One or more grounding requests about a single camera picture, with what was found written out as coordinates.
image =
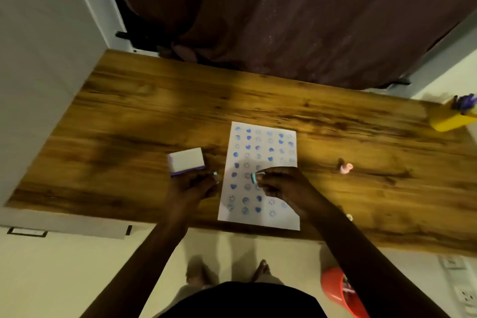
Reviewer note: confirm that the person's left forearm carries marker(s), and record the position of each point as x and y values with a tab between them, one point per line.
145	265

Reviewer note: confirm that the person's left hand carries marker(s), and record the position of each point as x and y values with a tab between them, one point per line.
186	194

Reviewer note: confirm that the person's left foot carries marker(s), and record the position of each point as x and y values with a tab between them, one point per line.
197	273

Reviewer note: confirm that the person's right foot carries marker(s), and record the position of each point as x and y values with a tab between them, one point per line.
262	271

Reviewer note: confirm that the person's foot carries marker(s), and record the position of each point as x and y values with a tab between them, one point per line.
262	271
197	273

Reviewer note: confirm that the red plastic bucket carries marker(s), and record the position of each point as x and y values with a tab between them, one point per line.
335	288

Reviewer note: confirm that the white paper sheet with blue stamps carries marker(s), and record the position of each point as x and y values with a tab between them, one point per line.
261	150

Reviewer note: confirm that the small white stamp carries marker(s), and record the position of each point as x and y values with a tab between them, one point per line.
349	217

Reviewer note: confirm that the dark maroon curtain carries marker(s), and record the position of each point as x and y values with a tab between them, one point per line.
290	12

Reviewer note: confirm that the person's right forearm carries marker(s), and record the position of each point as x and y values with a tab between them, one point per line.
369	273

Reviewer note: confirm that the small pink stamp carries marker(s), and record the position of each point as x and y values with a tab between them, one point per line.
346	168

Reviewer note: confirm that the white box with purple base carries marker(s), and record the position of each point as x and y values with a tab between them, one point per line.
186	159

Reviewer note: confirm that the black framed label holder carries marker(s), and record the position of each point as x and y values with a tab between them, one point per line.
27	232

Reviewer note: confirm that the person's right hand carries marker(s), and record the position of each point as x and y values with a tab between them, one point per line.
289	187

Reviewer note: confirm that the person's right fingers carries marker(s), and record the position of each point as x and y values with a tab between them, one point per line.
269	184

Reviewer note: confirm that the bunch of purple pens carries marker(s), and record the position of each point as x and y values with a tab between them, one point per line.
464	102

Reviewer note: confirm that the white power strip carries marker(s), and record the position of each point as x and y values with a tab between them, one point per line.
464	288

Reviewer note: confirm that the person's black shorts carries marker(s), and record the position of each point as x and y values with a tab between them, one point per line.
246	303

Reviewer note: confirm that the yellow pen holder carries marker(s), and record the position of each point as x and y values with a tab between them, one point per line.
447	120

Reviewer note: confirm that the person's left fingers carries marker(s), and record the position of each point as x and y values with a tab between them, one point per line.
207	179

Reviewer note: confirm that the small teal stamp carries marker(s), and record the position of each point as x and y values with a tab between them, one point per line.
255	177

